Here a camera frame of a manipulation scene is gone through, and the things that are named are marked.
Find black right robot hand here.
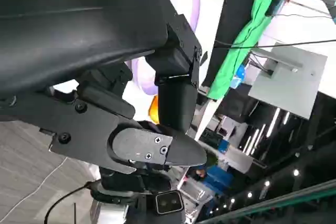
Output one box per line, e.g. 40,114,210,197
90,165,171,205

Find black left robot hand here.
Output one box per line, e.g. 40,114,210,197
0,0,208,175

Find person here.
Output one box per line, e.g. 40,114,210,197
194,168,208,182

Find lilac plate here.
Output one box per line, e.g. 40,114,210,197
130,0,202,97

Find small blue box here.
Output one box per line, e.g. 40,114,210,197
235,64,247,78

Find green cloth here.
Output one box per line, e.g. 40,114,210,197
206,0,284,101

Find grey cabinet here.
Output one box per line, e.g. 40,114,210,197
248,41,328,120

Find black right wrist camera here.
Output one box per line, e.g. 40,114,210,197
154,191,185,215

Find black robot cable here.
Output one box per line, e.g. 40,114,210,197
44,182,91,224

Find white cable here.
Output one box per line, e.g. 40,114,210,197
0,155,67,224

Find thin black cable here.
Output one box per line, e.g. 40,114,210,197
214,38,336,50

